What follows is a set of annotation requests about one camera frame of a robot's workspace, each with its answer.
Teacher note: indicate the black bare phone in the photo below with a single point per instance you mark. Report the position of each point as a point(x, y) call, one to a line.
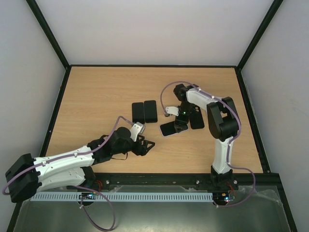
point(138, 112)

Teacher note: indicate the black metal frame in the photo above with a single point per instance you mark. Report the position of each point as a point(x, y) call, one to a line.
point(266, 178)

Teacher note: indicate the black phone case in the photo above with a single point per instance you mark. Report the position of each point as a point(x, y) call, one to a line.
point(196, 119)

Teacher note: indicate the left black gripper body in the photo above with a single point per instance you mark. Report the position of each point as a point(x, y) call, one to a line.
point(137, 151)

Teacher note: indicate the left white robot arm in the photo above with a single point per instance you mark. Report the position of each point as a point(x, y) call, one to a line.
point(29, 175)

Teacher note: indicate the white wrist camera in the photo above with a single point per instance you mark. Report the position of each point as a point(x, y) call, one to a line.
point(136, 129)
point(171, 111)

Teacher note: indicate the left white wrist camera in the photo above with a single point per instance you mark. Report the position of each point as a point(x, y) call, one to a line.
point(136, 129)

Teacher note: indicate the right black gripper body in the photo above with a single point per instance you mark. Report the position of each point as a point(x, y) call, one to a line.
point(181, 123)

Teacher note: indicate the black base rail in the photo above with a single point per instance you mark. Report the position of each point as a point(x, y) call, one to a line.
point(208, 182)

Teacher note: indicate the grey slotted cable duct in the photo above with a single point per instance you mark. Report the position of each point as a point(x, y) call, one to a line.
point(122, 197)

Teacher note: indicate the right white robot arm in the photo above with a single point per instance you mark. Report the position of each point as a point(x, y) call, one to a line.
point(223, 122)

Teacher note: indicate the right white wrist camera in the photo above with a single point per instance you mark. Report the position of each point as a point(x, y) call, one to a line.
point(171, 111)

